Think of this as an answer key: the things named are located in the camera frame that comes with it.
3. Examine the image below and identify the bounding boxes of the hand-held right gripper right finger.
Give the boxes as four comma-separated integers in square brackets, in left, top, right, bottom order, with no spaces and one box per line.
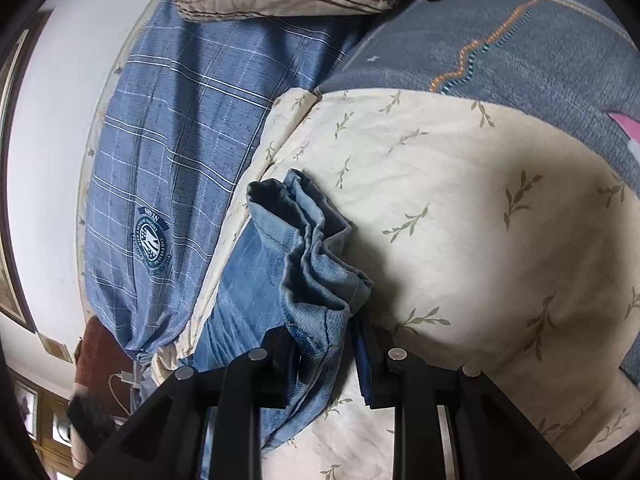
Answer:
[350,322,581,480]

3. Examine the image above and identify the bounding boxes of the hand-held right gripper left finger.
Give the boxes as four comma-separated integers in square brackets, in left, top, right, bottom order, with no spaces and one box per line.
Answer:
[75,327,301,480]

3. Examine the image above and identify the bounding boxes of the blue denim pants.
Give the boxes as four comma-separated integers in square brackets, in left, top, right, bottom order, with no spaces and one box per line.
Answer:
[192,167,376,453]

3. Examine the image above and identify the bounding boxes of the brown headboard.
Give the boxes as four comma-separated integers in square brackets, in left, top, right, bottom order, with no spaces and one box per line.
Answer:
[75,317,146,421]

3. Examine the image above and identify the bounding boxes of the black case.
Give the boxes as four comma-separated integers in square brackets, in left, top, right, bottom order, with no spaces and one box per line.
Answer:
[67,395,121,456]

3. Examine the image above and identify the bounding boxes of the cream leaf-print quilt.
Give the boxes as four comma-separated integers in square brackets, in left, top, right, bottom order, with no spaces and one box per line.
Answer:
[150,87,640,480]

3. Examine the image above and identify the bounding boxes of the wooden cabinet with glass doors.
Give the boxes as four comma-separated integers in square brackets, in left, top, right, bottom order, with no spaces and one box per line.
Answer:
[12,377,76,480]

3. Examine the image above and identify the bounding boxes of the blue plaid duvet cover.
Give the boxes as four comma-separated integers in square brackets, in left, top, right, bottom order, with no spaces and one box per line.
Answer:
[82,0,373,361]

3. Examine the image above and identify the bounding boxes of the grey patterned blanket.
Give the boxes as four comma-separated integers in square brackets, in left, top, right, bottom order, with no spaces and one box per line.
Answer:
[315,0,640,196]

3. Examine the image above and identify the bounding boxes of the white charger cable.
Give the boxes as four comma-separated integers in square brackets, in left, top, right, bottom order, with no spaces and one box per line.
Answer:
[107,372,132,416]

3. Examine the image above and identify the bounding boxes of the small paper wall sticker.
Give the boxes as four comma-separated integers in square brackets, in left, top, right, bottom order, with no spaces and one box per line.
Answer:
[37,332,71,361]

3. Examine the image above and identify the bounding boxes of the dark framed wall picture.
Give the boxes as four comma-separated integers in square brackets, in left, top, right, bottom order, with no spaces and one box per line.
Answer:
[0,25,38,333]

